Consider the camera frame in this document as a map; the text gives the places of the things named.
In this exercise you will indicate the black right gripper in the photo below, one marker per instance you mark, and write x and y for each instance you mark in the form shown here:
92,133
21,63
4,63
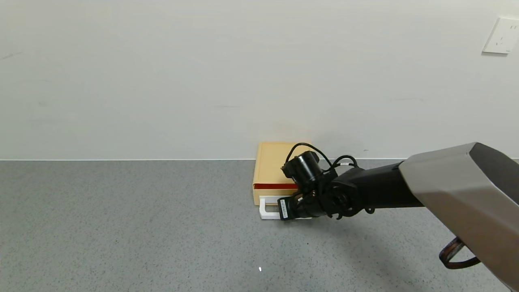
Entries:
284,209

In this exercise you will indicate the black and grey right robot arm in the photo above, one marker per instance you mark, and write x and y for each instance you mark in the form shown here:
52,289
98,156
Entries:
458,186

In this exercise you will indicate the yellow drawer cabinet casing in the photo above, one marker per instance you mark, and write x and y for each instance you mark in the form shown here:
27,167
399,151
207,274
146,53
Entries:
269,164

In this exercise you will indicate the white wall power outlet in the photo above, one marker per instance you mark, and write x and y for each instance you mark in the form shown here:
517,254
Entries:
502,36

